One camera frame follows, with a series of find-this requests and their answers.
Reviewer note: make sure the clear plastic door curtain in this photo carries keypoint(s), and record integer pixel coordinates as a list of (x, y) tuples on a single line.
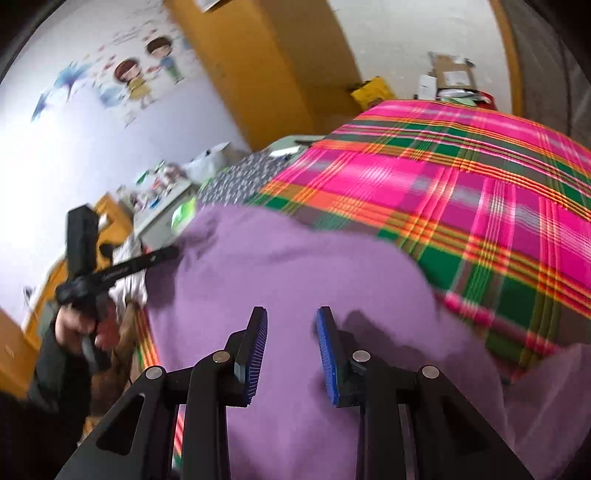
[(554, 78)]

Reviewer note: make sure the cardboard box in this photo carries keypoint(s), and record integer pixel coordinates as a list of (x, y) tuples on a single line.
[(452, 71)]

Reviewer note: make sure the person's left forearm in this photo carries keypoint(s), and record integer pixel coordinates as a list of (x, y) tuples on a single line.
[(55, 378)]

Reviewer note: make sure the cartoon children wall sticker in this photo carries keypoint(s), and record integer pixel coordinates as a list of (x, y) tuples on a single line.
[(134, 78)]

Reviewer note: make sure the purple fleece cloth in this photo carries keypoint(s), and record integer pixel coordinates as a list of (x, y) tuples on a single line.
[(300, 277)]

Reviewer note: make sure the white paper bag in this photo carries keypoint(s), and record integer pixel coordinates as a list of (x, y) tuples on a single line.
[(207, 159)]

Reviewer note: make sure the green tissue pack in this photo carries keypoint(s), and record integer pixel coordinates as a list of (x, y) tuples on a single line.
[(183, 212)]

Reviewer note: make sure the person's left hand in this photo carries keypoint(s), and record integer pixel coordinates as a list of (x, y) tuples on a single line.
[(67, 330)]

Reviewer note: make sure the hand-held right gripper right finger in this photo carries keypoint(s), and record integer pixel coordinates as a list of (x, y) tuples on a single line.
[(325, 360)]

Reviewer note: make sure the pink plaid blanket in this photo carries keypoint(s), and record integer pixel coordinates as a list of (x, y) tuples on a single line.
[(415, 161)]

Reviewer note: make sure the brown quilted cloth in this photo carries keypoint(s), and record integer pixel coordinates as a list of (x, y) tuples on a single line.
[(115, 369)]

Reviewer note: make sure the white plastic bag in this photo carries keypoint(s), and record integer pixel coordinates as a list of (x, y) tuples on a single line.
[(210, 3)]

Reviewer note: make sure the wooden wardrobe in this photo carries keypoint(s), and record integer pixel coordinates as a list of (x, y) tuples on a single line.
[(268, 69)]

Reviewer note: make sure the wooden door frame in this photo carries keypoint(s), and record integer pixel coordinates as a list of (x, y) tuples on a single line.
[(508, 60)]

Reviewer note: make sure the orange wooden furniture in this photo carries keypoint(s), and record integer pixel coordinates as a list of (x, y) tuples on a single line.
[(46, 286)]

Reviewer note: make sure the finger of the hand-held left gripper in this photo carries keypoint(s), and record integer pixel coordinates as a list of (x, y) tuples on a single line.
[(147, 262)]

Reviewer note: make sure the yellow printed bag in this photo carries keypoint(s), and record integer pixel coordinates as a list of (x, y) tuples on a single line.
[(374, 92)]

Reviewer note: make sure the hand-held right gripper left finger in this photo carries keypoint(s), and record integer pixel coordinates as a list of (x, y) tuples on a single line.
[(258, 360)]

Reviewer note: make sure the grey drawer cabinet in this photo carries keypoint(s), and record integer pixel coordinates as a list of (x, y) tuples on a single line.
[(161, 221)]

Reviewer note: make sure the small white box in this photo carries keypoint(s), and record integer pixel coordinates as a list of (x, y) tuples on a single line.
[(427, 87)]

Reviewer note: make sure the dark floral folded cloth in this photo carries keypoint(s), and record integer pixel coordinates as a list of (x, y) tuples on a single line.
[(244, 177)]

